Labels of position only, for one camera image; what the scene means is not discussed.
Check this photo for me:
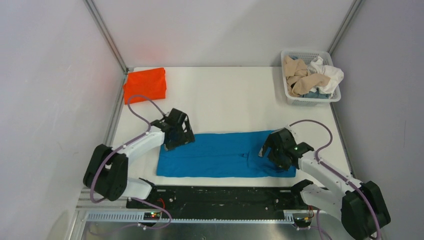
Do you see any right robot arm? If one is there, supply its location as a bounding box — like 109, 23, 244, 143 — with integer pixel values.
258, 128, 392, 240

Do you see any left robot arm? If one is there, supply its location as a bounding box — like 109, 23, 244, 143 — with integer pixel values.
82, 108, 195, 208

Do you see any folded orange t shirt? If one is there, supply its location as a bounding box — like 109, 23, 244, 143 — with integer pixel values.
122, 67, 167, 105

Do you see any light blue t shirt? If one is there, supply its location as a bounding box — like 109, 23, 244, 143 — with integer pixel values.
300, 88, 332, 99

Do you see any beige t shirt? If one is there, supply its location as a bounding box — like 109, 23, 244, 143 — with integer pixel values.
282, 55, 330, 97

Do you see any right controller board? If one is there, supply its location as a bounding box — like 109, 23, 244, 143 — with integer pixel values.
293, 216, 314, 229

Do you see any controller board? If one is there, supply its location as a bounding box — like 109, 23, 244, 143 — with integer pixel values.
142, 211, 162, 221
293, 216, 314, 229

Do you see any left controller board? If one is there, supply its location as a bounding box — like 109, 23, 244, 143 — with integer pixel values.
142, 211, 162, 221

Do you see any white plastic laundry basket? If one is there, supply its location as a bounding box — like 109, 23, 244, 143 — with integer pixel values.
281, 48, 341, 106

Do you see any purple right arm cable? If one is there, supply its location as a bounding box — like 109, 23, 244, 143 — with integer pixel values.
288, 119, 382, 240

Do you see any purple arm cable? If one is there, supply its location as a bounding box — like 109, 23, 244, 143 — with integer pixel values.
89, 94, 167, 204
288, 119, 382, 240

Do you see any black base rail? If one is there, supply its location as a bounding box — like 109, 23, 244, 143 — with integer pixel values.
146, 185, 314, 221

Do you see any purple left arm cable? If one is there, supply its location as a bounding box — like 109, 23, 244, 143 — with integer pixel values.
89, 94, 167, 204

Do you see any left aluminium frame post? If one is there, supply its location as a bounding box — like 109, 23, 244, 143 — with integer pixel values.
83, 0, 129, 75

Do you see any aluminium frame post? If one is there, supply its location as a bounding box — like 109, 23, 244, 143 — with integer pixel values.
327, 0, 366, 55
83, 0, 129, 75

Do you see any right aluminium frame post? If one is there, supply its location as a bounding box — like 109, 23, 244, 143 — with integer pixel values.
327, 0, 366, 55

